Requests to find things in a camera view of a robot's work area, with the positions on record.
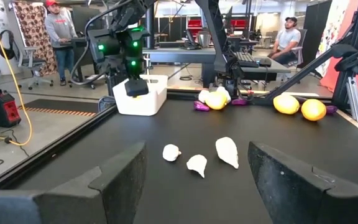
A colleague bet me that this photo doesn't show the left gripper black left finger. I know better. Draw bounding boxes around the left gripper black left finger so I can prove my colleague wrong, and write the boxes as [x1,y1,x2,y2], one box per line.
[0,142,148,224]

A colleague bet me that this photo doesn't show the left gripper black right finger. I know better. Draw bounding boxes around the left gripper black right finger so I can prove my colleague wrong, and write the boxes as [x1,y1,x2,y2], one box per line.
[247,141,358,224]

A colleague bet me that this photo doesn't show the white garlic bulb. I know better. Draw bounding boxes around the white garlic bulb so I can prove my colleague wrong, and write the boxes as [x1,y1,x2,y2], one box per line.
[162,143,182,162]
[216,86,232,103]
[198,89,211,104]
[215,136,239,170]
[186,154,208,179]

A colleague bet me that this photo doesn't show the dark purple pouch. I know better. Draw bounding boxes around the dark purple pouch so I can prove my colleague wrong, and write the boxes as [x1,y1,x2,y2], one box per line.
[231,97,249,106]

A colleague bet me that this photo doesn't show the white plastic basket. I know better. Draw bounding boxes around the white plastic basket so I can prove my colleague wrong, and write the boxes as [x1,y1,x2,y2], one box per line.
[112,74,169,117]

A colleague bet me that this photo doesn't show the black standing desk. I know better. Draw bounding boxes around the black standing desk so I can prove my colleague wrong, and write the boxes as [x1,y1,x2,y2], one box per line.
[58,36,89,50]

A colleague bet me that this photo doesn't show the black monitor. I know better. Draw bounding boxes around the black monitor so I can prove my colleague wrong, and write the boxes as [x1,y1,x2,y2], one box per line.
[71,5,103,35]

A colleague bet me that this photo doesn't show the red storage bin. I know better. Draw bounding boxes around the red storage bin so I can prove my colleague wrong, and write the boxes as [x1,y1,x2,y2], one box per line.
[230,19,249,31]
[187,19,203,32]

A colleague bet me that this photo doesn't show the metal pot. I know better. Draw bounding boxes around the metal pot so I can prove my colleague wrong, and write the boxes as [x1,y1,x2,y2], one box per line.
[196,30,212,48]

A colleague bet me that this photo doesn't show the person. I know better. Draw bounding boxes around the person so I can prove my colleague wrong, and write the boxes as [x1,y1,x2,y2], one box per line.
[267,16,303,65]
[44,0,79,87]

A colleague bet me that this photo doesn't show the black mat orange stripe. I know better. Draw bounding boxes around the black mat orange stripe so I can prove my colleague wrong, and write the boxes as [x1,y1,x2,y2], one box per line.
[17,98,101,118]

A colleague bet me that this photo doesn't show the grey office chair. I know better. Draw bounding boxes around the grey office chair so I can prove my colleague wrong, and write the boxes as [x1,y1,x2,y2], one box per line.
[16,45,55,90]

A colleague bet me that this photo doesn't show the brown circle patterned curtain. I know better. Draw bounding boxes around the brown circle patterned curtain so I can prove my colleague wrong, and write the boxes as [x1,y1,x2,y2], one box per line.
[12,1,58,77]

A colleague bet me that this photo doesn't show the black keyboard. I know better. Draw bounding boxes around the black keyboard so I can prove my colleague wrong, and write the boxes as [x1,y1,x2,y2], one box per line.
[234,51,260,68]

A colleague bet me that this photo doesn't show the black headphones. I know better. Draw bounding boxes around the black headphones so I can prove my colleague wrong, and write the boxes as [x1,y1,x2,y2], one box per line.
[0,29,17,60]

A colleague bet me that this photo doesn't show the pink patterned banner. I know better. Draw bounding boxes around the pink patterned banner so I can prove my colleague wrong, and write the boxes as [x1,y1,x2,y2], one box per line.
[314,0,358,93]

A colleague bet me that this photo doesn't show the black computer mouse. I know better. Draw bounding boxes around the black computer mouse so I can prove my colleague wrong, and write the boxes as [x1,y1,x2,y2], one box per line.
[254,57,272,68]

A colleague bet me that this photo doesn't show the black mounted device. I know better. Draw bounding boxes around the black mounted device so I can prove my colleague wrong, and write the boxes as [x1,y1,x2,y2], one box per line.
[331,24,358,94]

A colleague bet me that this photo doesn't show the black office chair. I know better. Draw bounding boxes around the black office chair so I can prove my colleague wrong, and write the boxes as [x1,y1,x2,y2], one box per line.
[286,29,308,68]

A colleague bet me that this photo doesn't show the black partition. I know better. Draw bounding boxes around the black partition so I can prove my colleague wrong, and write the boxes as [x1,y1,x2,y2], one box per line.
[303,0,333,68]

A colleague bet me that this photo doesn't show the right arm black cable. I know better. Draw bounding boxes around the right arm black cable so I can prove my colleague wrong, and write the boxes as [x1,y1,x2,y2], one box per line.
[69,0,127,87]

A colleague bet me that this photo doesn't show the black table edge rail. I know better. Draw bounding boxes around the black table edge rail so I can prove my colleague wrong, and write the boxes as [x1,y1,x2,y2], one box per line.
[0,88,358,191]

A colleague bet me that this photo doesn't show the yellow cable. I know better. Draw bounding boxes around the yellow cable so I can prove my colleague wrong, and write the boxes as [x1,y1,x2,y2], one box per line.
[0,0,34,147]

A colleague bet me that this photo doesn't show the black floor cable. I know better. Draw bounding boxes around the black floor cable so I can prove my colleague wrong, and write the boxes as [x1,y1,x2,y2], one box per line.
[0,128,30,171]

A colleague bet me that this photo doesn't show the silver metal bracket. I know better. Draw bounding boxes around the silver metal bracket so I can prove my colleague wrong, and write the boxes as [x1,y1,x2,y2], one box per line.
[346,75,358,124]

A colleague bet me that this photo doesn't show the black aluminium rig frame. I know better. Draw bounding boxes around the black aluminium rig frame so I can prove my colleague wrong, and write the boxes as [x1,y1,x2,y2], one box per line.
[252,0,358,131]

